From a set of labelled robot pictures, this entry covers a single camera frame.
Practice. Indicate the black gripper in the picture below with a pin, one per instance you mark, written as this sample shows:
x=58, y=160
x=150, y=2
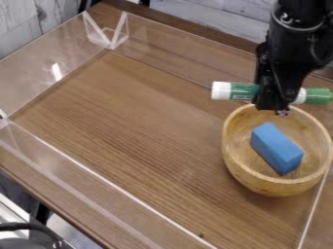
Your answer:
x=296, y=48

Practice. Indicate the green white marker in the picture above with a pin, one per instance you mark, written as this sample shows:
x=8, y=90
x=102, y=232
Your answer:
x=245, y=92

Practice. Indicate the brown wooden bowl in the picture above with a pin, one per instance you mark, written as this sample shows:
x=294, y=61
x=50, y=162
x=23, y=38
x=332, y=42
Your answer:
x=246, y=165

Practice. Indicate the blue foam block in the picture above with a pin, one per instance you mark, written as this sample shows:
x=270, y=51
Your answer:
x=276, y=148

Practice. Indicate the clear acrylic corner brace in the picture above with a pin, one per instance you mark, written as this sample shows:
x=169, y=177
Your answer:
x=106, y=37

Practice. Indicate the clear acrylic tray wall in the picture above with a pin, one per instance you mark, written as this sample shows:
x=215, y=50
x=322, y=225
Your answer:
x=111, y=137

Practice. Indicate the black metal table bracket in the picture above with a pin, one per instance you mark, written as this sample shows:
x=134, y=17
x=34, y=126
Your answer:
x=42, y=214

